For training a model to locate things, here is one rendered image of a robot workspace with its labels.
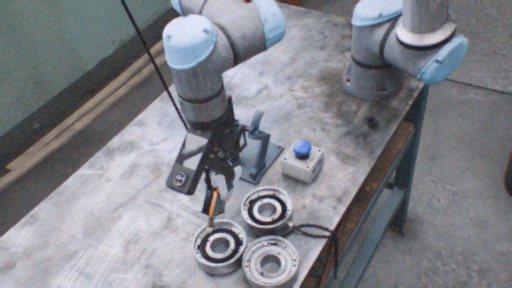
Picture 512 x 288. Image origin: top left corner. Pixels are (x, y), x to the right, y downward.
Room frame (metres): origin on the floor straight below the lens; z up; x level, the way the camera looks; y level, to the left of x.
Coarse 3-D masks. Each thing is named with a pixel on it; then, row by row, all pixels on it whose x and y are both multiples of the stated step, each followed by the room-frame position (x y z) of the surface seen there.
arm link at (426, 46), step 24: (408, 0) 0.90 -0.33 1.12; (432, 0) 0.88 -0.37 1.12; (408, 24) 0.91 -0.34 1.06; (432, 24) 0.89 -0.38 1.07; (456, 24) 0.91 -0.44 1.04; (384, 48) 0.96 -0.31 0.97; (408, 48) 0.90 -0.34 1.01; (432, 48) 0.88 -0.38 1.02; (456, 48) 0.88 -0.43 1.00; (408, 72) 0.91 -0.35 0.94; (432, 72) 0.86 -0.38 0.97
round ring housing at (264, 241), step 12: (264, 240) 0.59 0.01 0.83; (276, 240) 0.59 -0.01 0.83; (252, 252) 0.57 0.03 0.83; (264, 252) 0.57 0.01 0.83; (276, 252) 0.56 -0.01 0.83; (288, 252) 0.56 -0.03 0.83; (264, 264) 0.56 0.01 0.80; (252, 276) 0.52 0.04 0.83; (264, 276) 0.52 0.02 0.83; (276, 276) 0.51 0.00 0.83; (288, 276) 0.51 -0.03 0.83
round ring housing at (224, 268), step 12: (204, 228) 0.64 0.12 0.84; (228, 228) 0.63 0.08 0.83; (240, 228) 0.62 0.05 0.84; (216, 240) 0.61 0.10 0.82; (228, 240) 0.61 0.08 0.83; (228, 252) 0.58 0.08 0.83; (240, 252) 0.57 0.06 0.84; (204, 264) 0.55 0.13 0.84; (216, 264) 0.55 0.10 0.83; (228, 264) 0.55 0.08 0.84; (240, 264) 0.57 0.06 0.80
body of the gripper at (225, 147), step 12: (228, 96) 0.68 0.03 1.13; (228, 108) 0.67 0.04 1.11; (216, 120) 0.62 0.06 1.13; (228, 120) 0.67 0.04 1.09; (228, 132) 0.65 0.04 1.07; (240, 132) 0.66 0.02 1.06; (216, 144) 0.63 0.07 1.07; (228, 144) 0.63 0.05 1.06; (216, 156) 0.61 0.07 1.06; (228, 156) 0.62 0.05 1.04; (216, 168) 0.61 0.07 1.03
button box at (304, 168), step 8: (288, 152) 0.80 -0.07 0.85; (312, 152) 0.79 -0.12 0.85; (320, 152) 0.79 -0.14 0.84; (288, 160) 0.78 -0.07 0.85; (296, 160) 0.78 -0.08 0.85; (304, 160) 0.77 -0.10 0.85; (312, 160) 0.77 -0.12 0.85; (320, 160) 0.78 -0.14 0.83; (288, 168) 0.77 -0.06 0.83; (296, 168) 0.76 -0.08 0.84; (304, 168) 0.75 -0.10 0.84; (312, 168) 0.75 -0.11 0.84; (320, 168) 0.78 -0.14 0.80; (296, 176) 0.76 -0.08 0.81; (304, 176) 0.75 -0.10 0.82; (312, 176) 0.75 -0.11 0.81
